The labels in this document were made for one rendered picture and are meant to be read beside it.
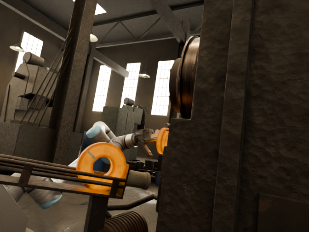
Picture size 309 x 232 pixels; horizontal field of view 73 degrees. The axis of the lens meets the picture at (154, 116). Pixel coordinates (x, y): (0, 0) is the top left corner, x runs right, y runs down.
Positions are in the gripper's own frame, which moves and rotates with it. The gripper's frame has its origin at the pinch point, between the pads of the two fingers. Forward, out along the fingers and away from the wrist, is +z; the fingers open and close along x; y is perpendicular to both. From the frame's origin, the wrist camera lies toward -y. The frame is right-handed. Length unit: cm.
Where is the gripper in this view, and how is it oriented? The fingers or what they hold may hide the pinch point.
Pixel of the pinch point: (164, 137)
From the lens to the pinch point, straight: 121.3
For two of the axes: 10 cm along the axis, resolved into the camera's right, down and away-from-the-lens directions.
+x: 4.6, 1.8, 8.7
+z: 8.8, -2.2, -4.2
